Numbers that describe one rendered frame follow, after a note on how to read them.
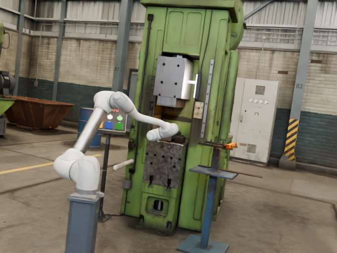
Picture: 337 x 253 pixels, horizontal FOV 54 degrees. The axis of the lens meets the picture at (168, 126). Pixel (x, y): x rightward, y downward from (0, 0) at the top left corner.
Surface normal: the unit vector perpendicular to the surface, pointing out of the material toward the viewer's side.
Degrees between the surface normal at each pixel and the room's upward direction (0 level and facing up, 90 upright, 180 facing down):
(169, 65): 90
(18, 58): 90
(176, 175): 90
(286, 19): 90
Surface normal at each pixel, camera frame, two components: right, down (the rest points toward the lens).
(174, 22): -0.27, 0.04
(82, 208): -0.05, 0.07
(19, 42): 0.91, 0.15
